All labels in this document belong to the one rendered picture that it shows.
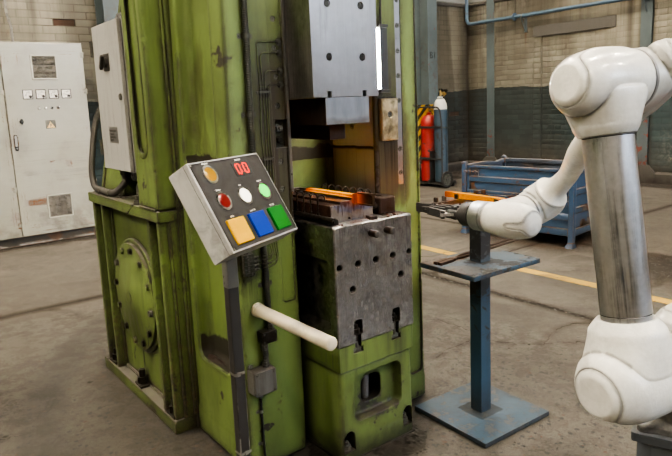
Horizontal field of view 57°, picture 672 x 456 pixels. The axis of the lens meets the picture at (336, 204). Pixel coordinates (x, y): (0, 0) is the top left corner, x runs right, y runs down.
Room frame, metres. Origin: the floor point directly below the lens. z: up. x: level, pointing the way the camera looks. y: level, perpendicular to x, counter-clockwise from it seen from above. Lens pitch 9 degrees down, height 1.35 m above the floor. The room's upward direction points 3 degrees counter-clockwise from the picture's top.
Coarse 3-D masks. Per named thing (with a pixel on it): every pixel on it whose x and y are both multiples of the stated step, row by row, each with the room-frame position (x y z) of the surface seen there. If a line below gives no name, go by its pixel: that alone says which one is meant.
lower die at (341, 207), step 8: (304, 192) 2.47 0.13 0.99; (312, 192) 2.43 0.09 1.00; (304, 200) 2.34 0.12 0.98; (312, 200) 2.33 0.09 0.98; (320, 200) 2.30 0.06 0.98; (328, 200) 2.26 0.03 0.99; (336, 200) 2.25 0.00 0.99; (344, 200) 2.24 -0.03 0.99; (352, 200) 2.24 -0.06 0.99; (312, 208) 2.26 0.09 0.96; (320, 208) 2.22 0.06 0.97; (328, 208) 2.18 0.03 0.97; (336, 208) 2.19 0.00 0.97; (344, 208) 2.21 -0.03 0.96; (352, 208) 2.24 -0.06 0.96; (360, 208) 2.26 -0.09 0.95; (368, 208) 2.28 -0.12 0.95; (328, 216) 2.19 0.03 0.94; (336, 216) 2.19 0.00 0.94; (344, 216) 2.21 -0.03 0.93; (352, 216) 2.24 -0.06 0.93; (360, 216) 2.26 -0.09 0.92
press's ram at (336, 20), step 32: (288, 0) 2.24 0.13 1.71; (320, 0) 2.17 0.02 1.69; (352, 0) 2.26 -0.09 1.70; (288, 32) 2.25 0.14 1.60; (320, 32) 2.17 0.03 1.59; (352, 32) 2.26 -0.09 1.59; (288, 64) 2.26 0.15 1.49; (320, 64) 2.17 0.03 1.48; (352, 64) 2.25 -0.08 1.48; (320, 96) 2.16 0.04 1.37; (352, 96) 2.25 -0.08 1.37
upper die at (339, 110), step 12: (300, 108) 2.30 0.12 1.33; (312, 108) 2.24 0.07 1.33; (324, 108) 2.18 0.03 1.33; (336, 108) 2.20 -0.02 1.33; (348, 108) 2.24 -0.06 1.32; (360, 108) 2.27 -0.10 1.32; (300, 120) 2.30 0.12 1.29; (312, 120) 2.24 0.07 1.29; (324, 120) 2.18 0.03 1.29; (336, 120) 2.20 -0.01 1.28; (348, 120) 2.24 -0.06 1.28; (360, 120) 2.27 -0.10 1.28
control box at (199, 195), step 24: (192, 168) 1.68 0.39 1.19; (216, 168) 1.76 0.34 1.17; (240, 168) 1.85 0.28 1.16; (264, 168) 1.95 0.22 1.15; (192, 192) 1.67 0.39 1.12; (216, 192) 1.70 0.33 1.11; (192, 216) 1.67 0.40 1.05; (216, 216) 1.64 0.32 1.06; (288, 216) 1.90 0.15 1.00; (216, 240) 1.63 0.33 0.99; (264, 240) 1.74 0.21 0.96; (216, 264) 1.64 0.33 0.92
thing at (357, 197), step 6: (324, 192) 2.39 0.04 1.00; (330, 192) 2.36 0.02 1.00; (336, 192) 2.33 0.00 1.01; (342, 192) 2.32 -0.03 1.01; (360, 192) 2.23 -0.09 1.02; (366, 192) 2.22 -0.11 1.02; (354, 198) 2.22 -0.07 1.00; (360, 198) 2.22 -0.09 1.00; (366, 198) 2.20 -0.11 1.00; (372, 198) 2.17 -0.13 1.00; (360, 204) 2.21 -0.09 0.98; (366, 204) 2.19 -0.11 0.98; (372, 204) 2.17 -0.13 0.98
